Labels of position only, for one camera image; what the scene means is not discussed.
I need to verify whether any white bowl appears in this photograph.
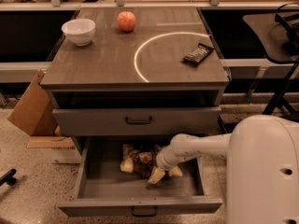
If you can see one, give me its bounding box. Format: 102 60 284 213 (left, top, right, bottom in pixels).
62 19 95 46

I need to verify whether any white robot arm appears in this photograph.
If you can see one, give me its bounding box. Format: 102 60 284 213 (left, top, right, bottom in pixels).
149 115 299 224

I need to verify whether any open grey middle drawer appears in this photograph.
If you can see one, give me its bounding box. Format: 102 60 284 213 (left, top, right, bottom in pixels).
58 137 222 217

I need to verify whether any black snack bar wrapper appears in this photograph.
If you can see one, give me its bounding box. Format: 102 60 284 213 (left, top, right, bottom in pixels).
182 43 214 67

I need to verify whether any brown cardboard piece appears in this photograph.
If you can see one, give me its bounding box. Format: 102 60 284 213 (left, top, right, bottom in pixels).
8 70 75 149

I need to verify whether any black chair caster left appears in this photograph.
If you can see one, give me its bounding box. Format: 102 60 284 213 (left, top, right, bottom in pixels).
0 169 17 186

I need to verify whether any black side table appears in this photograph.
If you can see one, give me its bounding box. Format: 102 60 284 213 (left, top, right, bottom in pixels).
243 2 299 121

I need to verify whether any grey drawer cabinet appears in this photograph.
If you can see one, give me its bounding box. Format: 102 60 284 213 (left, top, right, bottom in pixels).
41 7 229 149

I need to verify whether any brown chip bag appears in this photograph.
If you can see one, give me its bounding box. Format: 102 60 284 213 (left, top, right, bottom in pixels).
120 143 184 179

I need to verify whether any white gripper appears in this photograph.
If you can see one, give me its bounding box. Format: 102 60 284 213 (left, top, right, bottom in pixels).
148 145 179 184

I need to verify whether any closed grey top drawer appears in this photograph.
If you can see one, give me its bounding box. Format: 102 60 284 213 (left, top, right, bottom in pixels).
53 107 221 136

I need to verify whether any red apple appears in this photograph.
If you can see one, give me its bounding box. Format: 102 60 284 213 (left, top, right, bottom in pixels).
117 11 136 33

